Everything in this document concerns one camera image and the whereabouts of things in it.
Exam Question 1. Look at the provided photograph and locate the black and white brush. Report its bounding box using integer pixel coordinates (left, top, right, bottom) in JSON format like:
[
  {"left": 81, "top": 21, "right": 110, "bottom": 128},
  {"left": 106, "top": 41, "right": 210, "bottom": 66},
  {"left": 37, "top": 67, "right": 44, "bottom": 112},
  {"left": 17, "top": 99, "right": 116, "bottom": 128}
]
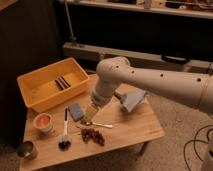
[{"left": 58, "top": 112, "right": 71, "bottom": 150}]

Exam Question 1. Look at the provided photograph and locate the metal lamp stand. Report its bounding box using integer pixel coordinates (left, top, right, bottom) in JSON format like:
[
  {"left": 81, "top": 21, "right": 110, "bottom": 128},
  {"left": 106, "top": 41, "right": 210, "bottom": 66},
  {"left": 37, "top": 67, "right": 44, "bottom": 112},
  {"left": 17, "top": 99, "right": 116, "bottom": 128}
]
[{"left": 64, "top": 0, "right": 77, "bottom": 45}]

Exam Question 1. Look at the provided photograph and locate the wooden table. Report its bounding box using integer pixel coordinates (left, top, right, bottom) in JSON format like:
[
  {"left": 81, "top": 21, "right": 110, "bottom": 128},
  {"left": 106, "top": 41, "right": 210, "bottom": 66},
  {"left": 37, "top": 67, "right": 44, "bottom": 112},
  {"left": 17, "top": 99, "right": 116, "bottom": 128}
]
[{"left": 20, "top": 74, "right": 164, "bottom": 171}]

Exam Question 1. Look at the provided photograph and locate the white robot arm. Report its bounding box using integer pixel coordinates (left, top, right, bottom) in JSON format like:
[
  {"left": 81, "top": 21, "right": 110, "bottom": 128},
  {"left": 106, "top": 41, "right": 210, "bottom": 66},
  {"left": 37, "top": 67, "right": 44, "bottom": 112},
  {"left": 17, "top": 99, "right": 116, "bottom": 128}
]
[{"left": 84, "top": 57, "right": 213, "bottom": 122}]

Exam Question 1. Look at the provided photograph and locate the metal spoon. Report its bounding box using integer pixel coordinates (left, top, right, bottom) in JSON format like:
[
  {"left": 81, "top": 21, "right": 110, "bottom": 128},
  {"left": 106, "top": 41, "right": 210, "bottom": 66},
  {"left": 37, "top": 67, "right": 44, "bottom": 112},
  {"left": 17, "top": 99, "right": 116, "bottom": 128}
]
[{"left": 81, "top": 120, "right": 113, "bottom": 129}]

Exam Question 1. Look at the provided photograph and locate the orange ceramic cup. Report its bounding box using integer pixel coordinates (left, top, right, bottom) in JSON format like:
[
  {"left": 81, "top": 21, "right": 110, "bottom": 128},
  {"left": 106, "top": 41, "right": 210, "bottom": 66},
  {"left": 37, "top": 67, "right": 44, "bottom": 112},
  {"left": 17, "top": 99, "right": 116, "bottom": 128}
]
[{"left": 33, "top": 113, "right": 53, "bottom": 134}]

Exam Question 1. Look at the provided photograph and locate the black flat object on unit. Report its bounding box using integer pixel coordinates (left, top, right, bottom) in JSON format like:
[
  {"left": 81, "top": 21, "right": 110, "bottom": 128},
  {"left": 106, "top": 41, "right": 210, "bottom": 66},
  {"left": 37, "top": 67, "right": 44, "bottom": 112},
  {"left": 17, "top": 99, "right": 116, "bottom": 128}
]
[{"left": 161, "top": 55, "right": 190, "bottom": 65}]

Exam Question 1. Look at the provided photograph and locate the yellow plastic bin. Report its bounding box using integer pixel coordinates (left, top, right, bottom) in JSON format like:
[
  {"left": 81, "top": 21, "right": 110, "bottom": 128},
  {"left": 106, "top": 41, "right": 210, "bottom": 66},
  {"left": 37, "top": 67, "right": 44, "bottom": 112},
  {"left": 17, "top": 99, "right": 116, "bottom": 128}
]
[{"left": 17, "top": 57, "right": 89, "bottom": 113}]

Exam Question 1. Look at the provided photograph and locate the grey dustpan with handle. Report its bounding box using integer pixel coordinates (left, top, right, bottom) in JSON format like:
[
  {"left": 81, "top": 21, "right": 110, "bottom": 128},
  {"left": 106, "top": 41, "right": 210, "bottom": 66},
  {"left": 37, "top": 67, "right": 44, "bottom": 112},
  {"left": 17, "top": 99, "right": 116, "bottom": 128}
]
[{"left": 114, "top": 91, "right": 147, "bottom": 112}]

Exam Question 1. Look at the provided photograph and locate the long grey baseboard unit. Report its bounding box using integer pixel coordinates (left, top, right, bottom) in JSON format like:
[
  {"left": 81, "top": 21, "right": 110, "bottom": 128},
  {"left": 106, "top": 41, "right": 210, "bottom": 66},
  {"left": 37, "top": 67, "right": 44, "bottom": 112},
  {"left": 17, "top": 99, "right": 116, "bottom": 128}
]
[{"left": 63, "top": 42, "right": 213, "bottom": 75}]

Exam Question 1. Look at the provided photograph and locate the metal cup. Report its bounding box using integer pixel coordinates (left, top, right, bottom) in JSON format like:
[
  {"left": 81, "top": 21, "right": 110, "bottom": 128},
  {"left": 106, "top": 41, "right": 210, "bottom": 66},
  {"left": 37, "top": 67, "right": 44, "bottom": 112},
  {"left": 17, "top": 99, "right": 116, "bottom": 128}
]
[{"left": 17, "top": 141, "right": 38, "bottom": 160}]

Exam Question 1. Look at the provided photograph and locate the dark red grape bunch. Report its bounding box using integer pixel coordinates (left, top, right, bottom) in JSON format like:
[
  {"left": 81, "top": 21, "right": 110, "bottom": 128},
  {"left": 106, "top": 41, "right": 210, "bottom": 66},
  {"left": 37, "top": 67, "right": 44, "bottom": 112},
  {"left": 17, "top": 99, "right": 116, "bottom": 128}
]
[{"left": 81, "top": 128, "right": 105, "bottom": 146}]

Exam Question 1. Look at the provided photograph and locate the grey blue sponge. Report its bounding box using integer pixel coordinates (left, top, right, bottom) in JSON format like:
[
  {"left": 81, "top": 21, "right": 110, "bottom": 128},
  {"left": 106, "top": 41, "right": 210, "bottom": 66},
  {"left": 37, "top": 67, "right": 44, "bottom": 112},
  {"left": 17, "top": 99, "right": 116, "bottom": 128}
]
[{"left": 68, "top": 103, "right": 84, "bottom": 122}]

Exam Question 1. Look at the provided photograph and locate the black cable on floor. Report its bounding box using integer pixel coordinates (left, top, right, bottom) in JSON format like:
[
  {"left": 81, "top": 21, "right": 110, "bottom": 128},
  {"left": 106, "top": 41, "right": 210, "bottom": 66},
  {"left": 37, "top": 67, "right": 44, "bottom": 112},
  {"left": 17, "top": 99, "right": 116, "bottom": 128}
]
[{"left": 183, "top": 61, "right": 213, "bottom": 171}]

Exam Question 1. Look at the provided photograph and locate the dark striped item in bin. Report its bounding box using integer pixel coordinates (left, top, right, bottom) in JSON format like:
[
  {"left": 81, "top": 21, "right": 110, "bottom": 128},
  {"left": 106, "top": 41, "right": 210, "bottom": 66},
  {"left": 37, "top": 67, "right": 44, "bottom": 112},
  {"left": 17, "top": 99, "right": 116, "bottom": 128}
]
[{"left": 55, "top": 76, "right": 70, "bottom": 90}]

